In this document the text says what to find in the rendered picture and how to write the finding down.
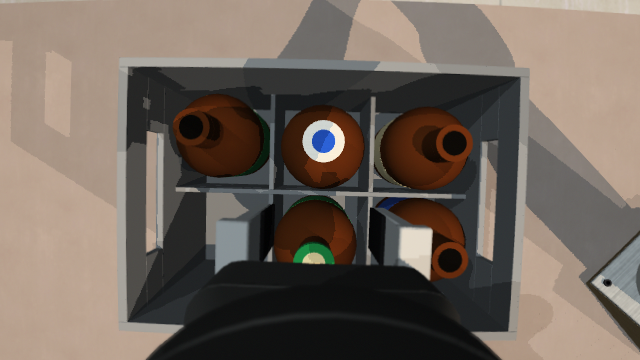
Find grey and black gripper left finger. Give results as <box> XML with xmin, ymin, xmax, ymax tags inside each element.
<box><xmin>215</xmin><ymin>203</ymin><xmax>275</xmax><ymax>274</ymax></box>

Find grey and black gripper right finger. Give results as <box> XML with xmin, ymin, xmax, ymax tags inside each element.
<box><xmin>368</xmin><ymin>207</ymin><xmax>433</xmax><ymax>281</ymax></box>

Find grey bottle crate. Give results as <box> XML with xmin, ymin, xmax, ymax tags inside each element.
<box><xmin>117</xmin><ymin>57</ymin><xmax>530</xmax><ymax>341</ymax></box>

